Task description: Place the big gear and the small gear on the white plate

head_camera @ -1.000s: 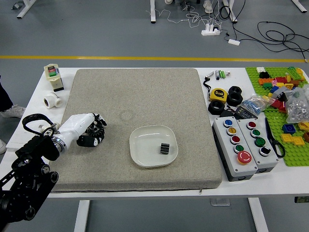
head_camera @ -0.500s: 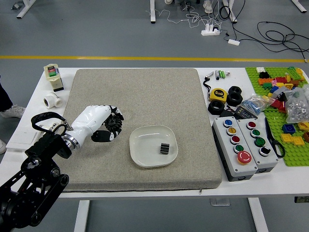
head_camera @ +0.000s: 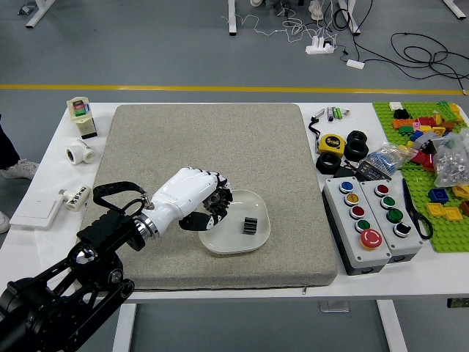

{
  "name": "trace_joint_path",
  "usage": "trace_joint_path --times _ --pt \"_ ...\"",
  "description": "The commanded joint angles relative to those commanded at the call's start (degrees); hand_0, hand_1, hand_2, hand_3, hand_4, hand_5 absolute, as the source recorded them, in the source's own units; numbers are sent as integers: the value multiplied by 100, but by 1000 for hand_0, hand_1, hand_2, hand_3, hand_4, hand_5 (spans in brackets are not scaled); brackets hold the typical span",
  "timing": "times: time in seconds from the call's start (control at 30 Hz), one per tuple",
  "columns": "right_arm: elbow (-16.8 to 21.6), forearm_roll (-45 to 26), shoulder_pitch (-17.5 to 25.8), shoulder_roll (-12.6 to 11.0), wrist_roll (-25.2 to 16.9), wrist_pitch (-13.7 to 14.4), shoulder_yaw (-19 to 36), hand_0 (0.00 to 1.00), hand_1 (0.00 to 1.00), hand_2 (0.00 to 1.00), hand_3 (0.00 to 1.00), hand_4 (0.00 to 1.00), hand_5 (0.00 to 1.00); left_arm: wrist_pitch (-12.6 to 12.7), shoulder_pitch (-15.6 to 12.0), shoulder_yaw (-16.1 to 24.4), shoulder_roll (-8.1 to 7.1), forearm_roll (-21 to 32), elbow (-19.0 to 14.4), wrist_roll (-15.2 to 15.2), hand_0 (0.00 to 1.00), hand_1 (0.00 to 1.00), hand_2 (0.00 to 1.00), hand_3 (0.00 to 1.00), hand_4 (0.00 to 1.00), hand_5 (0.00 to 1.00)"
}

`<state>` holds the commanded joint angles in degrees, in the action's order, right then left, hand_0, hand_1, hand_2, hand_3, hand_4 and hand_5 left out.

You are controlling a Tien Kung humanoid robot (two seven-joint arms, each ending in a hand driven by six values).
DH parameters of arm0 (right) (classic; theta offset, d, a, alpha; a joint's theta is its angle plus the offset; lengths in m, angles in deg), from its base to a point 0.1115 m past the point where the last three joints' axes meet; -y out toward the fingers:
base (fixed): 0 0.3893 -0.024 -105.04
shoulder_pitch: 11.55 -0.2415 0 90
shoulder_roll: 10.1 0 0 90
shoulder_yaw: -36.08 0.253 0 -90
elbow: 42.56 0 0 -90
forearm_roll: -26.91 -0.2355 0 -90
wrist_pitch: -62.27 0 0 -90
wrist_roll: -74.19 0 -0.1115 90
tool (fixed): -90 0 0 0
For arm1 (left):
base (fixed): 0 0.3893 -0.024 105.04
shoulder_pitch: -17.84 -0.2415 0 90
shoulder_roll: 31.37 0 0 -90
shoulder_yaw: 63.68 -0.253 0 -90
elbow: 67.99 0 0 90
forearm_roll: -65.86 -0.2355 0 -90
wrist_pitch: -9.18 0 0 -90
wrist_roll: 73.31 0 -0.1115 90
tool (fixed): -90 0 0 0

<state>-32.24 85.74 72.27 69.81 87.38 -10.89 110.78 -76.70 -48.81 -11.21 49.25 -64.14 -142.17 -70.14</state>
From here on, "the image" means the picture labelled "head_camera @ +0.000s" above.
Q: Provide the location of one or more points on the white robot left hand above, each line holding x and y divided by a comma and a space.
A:
183, 194

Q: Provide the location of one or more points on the big black gear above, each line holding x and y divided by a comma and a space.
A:
213, 203

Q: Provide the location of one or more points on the small black gear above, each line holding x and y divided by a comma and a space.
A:
250, 225

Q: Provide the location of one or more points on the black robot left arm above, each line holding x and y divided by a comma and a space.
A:
55, 293

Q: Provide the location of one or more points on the big black nut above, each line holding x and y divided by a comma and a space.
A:
351, 136
350, 151
321, 165

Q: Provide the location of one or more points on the five-button grey control box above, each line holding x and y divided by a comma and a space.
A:
350, 238

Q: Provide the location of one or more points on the four-button grey control box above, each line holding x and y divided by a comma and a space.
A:
412, 238

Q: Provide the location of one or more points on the grey-brown mat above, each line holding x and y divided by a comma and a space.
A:
220, 146

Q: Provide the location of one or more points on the white square plate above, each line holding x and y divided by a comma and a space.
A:
249, 205

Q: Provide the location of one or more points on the white pipe with writing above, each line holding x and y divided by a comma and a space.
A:
77, 196

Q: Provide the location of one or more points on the white table leg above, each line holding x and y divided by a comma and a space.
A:
392, 326
124, 326

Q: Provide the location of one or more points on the white flat board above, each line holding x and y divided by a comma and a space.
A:
36, 212

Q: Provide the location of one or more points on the yellow tape measure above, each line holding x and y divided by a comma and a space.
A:
331, 143

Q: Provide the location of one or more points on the black flat pouch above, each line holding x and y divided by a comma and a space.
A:
344, 171

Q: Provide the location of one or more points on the person's white shoe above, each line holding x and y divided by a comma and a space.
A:
20, 170
3, 221

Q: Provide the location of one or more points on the black and white battery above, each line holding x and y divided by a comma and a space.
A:
330, 113

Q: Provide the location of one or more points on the green battery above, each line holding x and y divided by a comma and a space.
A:
335, 111
340, 113

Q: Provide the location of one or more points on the person's leg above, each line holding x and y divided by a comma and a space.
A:
6, 146

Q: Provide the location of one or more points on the small white clip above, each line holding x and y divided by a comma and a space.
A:
346, 111

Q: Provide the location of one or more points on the white desk leg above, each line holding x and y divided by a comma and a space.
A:
233, 16
38, 14
351, 16
456, 8

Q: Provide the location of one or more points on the black flat device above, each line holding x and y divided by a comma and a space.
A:
372, 171

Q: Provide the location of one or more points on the white power strip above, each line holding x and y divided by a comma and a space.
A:
318, 47

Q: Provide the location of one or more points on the clear bag of blue parts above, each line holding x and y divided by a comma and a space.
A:
384, 159

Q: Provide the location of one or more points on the white power adapter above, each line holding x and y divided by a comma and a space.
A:
355, 64

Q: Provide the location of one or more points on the orange toy brick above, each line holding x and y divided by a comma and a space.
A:
401, 123

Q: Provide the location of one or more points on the white toy brick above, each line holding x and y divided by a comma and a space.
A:
395, 106

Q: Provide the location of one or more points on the black scissors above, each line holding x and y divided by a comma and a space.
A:
413, 209

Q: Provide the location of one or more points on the black toy brick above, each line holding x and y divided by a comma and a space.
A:
401, 113

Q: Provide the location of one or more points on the big red toy brick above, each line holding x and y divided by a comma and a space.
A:
421, 158

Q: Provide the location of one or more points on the yellow flat toy brick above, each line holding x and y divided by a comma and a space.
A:
453, 213
436, 209

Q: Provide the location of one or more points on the blue square toy brick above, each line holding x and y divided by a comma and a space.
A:
438, 195

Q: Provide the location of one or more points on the green brick baseplate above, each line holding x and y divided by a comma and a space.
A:
447, 234

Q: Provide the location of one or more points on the clear bag of metal nuts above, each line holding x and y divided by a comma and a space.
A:
452, 165

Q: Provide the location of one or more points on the long green toy brick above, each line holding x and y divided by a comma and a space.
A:
447, 110

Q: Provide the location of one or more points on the beige switch box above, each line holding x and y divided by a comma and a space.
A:
78, 110

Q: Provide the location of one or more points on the grey table bracket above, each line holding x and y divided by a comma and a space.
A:
333, 306

